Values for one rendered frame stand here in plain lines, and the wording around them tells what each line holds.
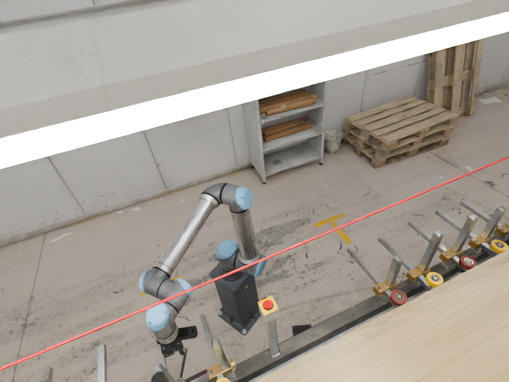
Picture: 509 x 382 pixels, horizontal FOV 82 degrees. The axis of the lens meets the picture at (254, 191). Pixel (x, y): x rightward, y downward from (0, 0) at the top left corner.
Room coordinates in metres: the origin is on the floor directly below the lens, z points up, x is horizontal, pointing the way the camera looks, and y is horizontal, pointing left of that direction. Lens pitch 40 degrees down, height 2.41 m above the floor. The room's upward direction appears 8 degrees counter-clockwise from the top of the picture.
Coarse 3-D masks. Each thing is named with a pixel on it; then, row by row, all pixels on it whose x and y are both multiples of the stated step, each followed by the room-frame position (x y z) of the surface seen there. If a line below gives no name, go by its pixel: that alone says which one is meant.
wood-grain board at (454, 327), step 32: (448, 288) 0.77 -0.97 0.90; (480, 288) 0.75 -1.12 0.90; (384, 320) 0.65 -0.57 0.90; (416, 320) 0.63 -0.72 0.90; (448, 320) 0.61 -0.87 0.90; (480, 320) 0.59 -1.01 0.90; (320, 352) 0.54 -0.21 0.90; (352, 352) 0.52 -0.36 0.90; (384, 352) 0.50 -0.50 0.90; (416, 352) 0.49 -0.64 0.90; (448, 352) 0.47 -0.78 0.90; (480, 352) 0.45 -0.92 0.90
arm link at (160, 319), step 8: (160, 304) 0.62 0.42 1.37; (152, 312) 0.59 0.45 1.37; (160, 312) 0.59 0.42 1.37; (168, 312) 0.59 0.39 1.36; (176, 312) 0.60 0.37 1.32; (152, 320) 0.56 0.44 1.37; (160, 320) 0.56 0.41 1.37; (168, 320) 0.57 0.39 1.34; (152, 328) 0.54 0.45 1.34; (160, 328) 0.54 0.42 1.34; (168, 328) 0.55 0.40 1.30; (160, 336) 0.54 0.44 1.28; (168, 336) 0.54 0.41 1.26
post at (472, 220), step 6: (474, 216) 1.02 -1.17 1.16; (468, 222) 1.02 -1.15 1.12; (474, 222) 1.01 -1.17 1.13; (462, 228) 1.03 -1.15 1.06; (468, 228) 1.01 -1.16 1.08; (462, 234) 1.02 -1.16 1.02; (468, 234) 1.01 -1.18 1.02; (456, 240) 1.03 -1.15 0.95; (462, 240) 1.01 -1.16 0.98; (456, 246) 1.02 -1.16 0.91; (462, 246) 1.01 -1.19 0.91; (456, 252) 1.00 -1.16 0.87; (450, 264) 1.00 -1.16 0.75
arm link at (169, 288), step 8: (168, 280) 0.73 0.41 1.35; (176, 280) 0.73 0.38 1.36; (184, 280) 0.72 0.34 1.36; (160, 288) 0.70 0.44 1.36; (168, 288) 0.69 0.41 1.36; (176, 288) 0.69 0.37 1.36; (184, 288) 0.69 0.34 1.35; (160, 296) 0.68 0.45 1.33; (168, 296) 0.66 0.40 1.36; (184, 296) 0.66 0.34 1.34; (168, 304) 0.62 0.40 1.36; (176, 304) 0.63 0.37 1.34; (184, 304) 0.65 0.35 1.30
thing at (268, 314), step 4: (272, 296) 0.68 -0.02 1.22; (264, 300) 0.66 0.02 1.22; (272, 300) 0.66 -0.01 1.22; (260, 304) 0.65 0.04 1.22; (260, 308) 0.64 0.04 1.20; (264, 308) 0.62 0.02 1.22; (272, 308) 0.62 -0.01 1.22; (276, 308) 0.62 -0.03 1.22; (264, 312) 0.61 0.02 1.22; (268, 312) 0.61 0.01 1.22; (272, 312) 0.61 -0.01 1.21; (276, 312) 0.61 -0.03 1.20; (264, 316) 0.60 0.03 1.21; (268, 316) 0.60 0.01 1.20; (272, 316) 0.61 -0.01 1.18; (276, 316) 0.61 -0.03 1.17; (264, 320) 0.60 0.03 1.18; (268, 320) 0.60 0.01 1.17
